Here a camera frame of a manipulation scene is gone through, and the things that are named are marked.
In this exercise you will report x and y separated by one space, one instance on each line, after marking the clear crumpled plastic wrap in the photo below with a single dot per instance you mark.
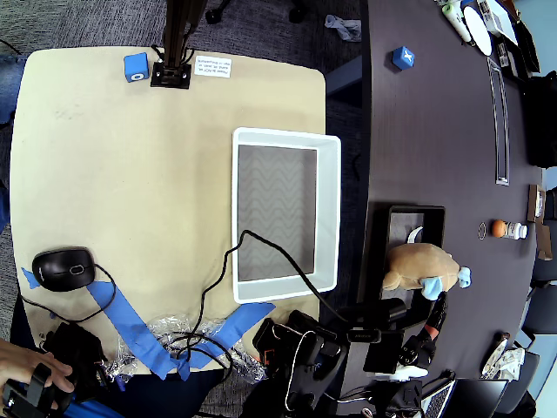
174 324

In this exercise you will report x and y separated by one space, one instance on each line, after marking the long blue tape strip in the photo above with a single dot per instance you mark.
130 326

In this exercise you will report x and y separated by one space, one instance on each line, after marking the white plastic bin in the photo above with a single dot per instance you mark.
327 217

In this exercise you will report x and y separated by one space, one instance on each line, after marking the flat brown cardboard piece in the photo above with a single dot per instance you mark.
544 241

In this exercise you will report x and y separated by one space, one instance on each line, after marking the blue clothing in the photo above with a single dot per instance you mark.
130 407

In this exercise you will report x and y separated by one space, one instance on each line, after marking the black plastic tray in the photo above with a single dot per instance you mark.
376 235

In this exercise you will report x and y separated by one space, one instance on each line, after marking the short blue tape strip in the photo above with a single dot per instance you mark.
243 320

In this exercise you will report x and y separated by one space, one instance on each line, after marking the black bag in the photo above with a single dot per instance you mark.
541 122

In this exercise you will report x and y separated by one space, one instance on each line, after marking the white round disc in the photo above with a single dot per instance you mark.
476 28

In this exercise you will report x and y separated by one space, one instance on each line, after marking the tan plush turtle blue feet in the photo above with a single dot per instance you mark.
418 265

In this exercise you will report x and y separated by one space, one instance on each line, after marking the white box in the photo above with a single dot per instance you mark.
500 22

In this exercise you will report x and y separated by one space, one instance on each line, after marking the blue cube with X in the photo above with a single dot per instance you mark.
399 58

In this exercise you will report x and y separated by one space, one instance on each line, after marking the small blue tape piece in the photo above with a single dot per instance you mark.
29 278

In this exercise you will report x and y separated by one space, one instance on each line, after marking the blue cube with O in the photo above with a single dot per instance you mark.
136 65

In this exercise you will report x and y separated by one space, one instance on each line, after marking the black folder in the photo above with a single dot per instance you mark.
528 48

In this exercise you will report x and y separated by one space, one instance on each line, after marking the white pill bottle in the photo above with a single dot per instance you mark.
517 230

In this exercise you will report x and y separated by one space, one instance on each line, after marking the black leader arm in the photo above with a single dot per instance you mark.
74 344

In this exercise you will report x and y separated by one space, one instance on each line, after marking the brown-capped slim bottle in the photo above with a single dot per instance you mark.
500 346

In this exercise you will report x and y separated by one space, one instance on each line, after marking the dark laptop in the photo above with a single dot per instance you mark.
478 396

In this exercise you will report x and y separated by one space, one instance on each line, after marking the person's hand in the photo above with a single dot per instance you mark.
43 359

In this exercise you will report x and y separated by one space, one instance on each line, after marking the orange egg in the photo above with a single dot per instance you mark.
499 228

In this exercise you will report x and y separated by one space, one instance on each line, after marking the brown cardboard box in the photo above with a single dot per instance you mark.
532 204

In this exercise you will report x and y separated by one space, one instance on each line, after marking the black computer mouse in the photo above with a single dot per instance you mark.
61 270

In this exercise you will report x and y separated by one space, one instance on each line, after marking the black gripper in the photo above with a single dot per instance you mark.
428 334

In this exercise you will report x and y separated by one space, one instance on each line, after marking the grey office chair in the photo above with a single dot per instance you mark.
541 313
544 272

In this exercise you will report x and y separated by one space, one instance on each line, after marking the white tube green cap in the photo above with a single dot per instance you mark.
457 19

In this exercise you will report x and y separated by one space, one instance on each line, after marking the white paper label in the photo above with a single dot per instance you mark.
212 66

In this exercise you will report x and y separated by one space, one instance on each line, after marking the grey cloth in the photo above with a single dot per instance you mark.
346 27

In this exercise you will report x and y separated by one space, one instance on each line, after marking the black camera stand post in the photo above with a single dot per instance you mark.
174 43

